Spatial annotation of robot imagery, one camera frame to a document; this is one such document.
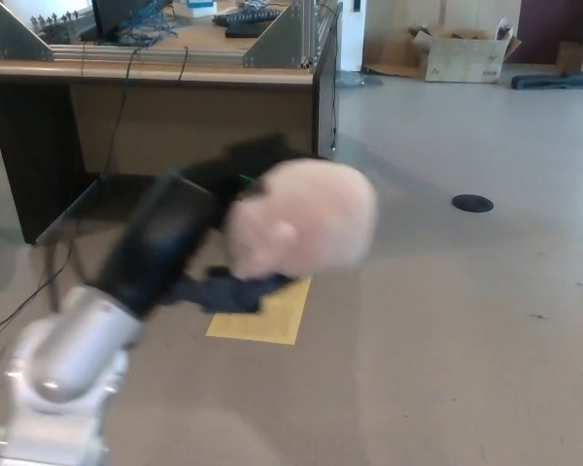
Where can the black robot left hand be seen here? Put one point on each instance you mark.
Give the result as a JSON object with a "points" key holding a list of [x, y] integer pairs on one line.
{"points": [[155, 242]]}

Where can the pink plush dumpling toy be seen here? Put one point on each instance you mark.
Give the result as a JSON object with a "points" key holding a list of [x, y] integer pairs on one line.
{"points": [[306, 218]]}

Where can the wooden desk with black sides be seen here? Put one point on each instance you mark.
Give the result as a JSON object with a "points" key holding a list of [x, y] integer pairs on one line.
{"points": [[199, 116]]}

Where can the yellow floor sheet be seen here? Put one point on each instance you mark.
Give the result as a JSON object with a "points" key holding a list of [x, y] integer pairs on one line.
{"points": [[272, 325]]}

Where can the black flat pad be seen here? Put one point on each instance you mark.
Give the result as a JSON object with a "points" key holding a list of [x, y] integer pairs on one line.
{"points": [[243, 30]]}

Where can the black monitor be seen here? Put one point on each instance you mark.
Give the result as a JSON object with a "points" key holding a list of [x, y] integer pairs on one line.
{"points": [[107, 17]]}

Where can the black keyboard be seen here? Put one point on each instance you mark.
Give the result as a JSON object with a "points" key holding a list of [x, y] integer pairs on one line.
{"points": [[243, 18]]}

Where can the white and blue box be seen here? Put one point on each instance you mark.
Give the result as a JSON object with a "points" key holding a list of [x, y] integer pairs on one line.
{"points": [[201, 5]]}

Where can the clear plastic bag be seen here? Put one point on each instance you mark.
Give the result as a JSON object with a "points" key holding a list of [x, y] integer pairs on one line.
{"points": [[364, 80]]}

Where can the flat cardboard piece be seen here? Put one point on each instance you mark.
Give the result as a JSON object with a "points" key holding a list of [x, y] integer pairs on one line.
{"points": [[393, 56]]}

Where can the black round floor cover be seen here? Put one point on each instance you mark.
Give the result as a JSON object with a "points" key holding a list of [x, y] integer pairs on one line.
{"points": [[472, 203]]}

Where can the open cardboard box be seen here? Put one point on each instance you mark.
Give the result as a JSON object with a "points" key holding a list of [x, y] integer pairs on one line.
{"points": [[466, 60]]}

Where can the black foam tray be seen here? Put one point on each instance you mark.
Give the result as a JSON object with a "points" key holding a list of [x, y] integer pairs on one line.
{"points": [[554, 81]]}

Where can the small cardboard box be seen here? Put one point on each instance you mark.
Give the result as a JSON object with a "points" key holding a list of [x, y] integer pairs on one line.
{"points": [[575, 58]]}

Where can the aluminium extrusion frame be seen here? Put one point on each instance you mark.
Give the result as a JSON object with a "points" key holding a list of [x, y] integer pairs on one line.
{"points": [[272, 46]]}

